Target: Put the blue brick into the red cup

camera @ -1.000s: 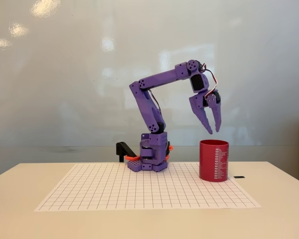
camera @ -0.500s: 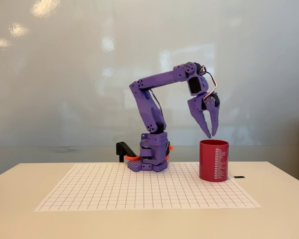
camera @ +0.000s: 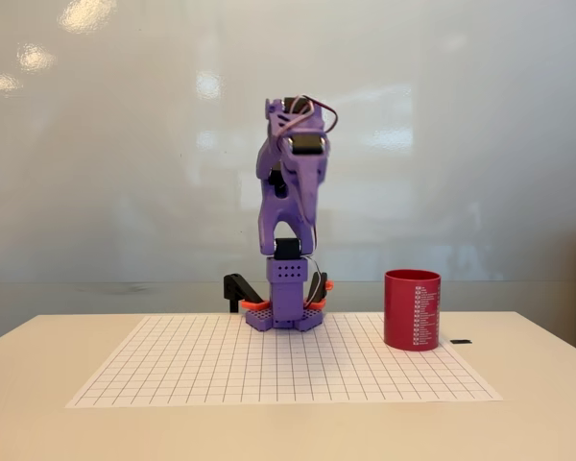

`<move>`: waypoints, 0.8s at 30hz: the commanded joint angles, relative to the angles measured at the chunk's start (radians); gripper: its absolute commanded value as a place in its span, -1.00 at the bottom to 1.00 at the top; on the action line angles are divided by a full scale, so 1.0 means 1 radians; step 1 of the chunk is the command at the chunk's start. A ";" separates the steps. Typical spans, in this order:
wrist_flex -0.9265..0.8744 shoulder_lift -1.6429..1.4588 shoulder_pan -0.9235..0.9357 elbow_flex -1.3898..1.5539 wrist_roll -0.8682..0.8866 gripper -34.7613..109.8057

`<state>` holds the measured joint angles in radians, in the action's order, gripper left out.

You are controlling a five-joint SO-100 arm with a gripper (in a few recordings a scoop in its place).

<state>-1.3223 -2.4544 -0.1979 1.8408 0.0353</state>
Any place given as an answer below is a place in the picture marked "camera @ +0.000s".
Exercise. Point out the black clamp orange knob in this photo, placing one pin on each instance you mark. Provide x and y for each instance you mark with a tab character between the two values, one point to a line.
322	288

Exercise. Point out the black clamp orange pad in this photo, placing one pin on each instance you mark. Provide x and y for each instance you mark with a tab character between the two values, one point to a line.
237	288

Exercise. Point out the purple robot arm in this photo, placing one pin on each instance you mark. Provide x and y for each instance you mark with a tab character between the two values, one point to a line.
288	211

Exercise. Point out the white grid paper sheet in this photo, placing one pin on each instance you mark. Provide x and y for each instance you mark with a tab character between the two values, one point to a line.
197	365

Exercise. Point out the red cup white print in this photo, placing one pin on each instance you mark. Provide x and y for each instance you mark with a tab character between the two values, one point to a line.
410	312

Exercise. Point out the small black tape strip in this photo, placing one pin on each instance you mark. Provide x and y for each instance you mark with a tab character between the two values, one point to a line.
461	341

